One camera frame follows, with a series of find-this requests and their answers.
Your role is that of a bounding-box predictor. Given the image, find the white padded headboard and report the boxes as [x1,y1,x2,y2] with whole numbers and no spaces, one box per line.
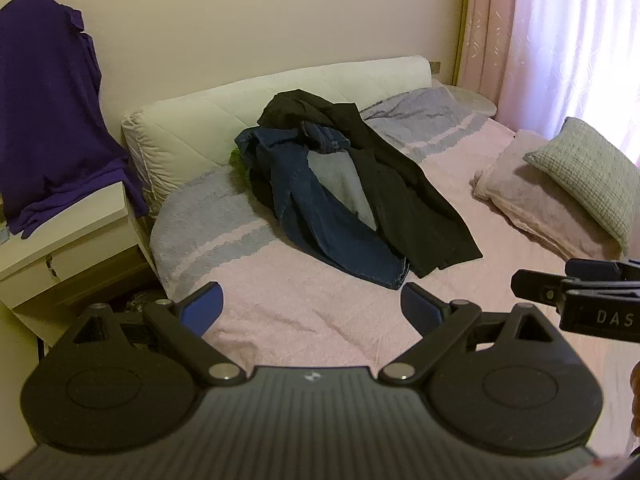
[121,56,433,216]

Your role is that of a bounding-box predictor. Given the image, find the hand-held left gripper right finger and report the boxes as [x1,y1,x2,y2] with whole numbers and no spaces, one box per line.
[378,282,556,387]

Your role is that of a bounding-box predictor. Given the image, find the light blue garment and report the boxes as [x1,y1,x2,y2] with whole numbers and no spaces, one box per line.
[305,150,377,231]

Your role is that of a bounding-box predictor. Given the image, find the white nightstand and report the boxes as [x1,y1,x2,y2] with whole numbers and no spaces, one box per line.
[0,180,157,348]

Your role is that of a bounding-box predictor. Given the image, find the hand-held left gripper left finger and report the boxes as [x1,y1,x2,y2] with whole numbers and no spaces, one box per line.
[75,281,247,387]

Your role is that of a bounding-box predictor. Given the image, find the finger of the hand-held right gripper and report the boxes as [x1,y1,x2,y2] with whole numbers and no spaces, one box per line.
[510,268,640,307]
[565,258,640,282]

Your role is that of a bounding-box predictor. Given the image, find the blue jeans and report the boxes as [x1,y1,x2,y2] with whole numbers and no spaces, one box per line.
[234,121,411,291]

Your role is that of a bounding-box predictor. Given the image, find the green textured pillow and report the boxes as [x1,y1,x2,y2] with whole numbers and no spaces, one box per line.
[522,116,640,256]

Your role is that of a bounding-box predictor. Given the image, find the wooden window frame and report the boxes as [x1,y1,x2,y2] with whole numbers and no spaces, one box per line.
[450,0,473,87]

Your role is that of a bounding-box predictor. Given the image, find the purple shirt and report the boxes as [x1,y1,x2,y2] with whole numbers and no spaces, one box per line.
[0,0,149,241]

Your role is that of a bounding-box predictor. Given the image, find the round grey side table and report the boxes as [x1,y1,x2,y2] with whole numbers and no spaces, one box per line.
[440,85,498,121]

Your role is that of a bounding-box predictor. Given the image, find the black pants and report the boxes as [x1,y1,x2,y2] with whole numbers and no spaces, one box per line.
[256,89,483,279]

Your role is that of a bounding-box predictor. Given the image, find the pink and blue bedspread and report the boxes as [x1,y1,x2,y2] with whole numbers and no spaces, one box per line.
[149,85,640,411]

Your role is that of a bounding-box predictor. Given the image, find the pink pillow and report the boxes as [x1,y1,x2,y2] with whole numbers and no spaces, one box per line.
[472,129,626,261]

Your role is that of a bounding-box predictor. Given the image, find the pink curtain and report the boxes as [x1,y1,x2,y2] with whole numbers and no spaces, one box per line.
[457,0,640,166]

